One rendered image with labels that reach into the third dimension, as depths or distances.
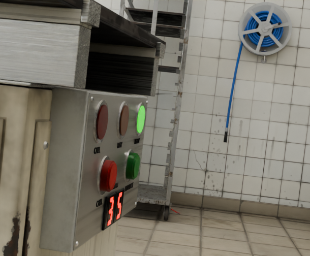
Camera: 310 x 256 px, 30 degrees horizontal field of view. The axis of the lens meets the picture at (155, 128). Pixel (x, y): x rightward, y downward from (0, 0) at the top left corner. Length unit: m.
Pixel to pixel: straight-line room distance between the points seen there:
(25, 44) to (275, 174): 4.34
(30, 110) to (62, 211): 0.10
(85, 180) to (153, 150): 4.21
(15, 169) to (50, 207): 0.06
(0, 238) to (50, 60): 0.14
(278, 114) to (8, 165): 4.31
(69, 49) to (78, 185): 0.12
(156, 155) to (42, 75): 4.27
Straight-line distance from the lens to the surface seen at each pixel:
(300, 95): 4.75
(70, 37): 0.46
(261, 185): 4.76
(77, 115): 0.50
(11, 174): 0.47
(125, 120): 0.61
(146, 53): 0.74
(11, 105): 0.46
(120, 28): 0.59
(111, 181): 0.56
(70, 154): 0.50
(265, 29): 4.60
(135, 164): 0.65
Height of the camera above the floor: 0.84
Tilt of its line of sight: 3 degrees down
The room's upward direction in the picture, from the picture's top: 6 degrees clockwise
